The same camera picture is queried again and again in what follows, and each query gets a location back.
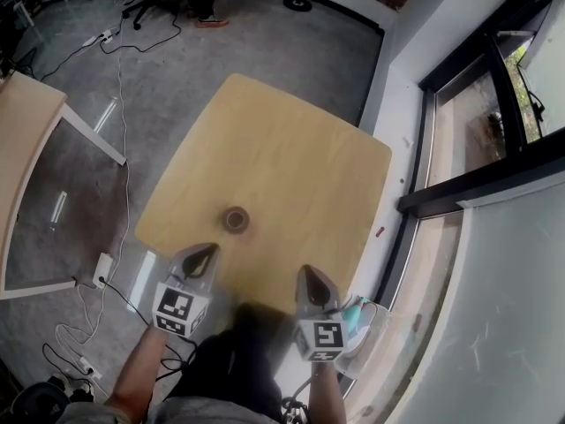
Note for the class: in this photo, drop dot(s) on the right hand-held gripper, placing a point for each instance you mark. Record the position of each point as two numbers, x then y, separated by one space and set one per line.
322 338

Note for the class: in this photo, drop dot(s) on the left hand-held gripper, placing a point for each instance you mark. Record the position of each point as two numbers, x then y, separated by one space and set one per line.
178 307

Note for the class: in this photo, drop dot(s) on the brown tape roll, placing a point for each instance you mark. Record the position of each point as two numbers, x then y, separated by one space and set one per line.
229 221

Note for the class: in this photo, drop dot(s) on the person's right forearm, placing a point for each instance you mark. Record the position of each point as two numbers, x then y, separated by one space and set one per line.
326 391

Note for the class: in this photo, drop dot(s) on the person's left forearm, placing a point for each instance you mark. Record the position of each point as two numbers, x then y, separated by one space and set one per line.
137 369

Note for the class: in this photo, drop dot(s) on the clear plastic bag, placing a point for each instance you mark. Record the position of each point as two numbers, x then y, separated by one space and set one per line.
378 347

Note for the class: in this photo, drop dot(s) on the white power strip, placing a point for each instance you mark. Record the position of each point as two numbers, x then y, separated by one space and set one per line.
103 37
90 368
102 272

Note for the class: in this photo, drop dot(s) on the person's black trousers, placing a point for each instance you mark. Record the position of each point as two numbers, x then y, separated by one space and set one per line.
238 360

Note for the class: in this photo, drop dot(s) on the person's light shirt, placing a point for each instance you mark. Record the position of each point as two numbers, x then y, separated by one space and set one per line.
176 413

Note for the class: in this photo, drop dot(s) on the black round container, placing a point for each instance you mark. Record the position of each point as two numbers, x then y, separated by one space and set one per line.
42 402

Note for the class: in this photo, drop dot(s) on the light wooden table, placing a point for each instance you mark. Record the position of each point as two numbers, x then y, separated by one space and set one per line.
22 117

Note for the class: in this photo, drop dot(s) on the black window frame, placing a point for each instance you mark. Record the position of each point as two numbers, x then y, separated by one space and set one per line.
441 194

